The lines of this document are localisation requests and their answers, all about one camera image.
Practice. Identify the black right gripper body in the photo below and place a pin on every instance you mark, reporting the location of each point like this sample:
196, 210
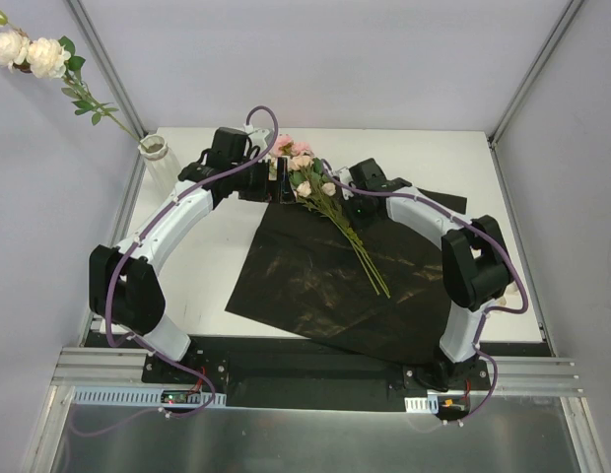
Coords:
350, 198

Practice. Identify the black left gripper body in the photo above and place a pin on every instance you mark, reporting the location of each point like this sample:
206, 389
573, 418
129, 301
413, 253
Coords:
265, 178

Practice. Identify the pink and white flower bouquet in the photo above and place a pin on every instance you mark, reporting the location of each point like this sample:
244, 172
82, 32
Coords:
310, 186

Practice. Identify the white peony flower stem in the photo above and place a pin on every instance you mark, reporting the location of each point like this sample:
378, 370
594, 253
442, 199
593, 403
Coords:
55, 59

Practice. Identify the cream ribbon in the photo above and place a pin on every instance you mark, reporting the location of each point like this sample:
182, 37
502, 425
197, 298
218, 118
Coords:
508, 299

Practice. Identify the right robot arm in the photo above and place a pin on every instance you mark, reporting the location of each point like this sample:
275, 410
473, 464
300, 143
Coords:
475, 264

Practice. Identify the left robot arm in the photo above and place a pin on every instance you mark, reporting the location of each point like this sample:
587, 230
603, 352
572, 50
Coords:
124, 288

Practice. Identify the white ribbed vase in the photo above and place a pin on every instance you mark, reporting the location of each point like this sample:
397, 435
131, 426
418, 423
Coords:
161, 162

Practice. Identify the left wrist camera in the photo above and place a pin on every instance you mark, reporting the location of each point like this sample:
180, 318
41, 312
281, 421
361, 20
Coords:
259, 137

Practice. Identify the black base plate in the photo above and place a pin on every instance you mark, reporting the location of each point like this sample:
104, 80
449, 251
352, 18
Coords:
277, 373

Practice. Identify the right white cable duct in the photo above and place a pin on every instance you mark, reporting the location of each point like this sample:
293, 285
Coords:
422, 405

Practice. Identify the white cable duct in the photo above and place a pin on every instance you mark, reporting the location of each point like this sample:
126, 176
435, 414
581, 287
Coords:
422, 405
146, 397

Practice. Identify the left aluminium frame post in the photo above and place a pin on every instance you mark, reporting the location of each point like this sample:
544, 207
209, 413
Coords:
94, 42

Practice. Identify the aluminium frame post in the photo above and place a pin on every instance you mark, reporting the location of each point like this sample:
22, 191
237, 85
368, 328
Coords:
94, 42
536, 68

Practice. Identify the left white cable duct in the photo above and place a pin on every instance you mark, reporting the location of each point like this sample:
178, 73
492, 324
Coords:
146, 397

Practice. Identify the aluminium rail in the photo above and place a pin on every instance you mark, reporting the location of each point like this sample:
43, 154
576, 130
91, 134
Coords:
518, 376

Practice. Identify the right aluminium frame post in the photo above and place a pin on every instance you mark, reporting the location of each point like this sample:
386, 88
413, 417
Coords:
536, 68

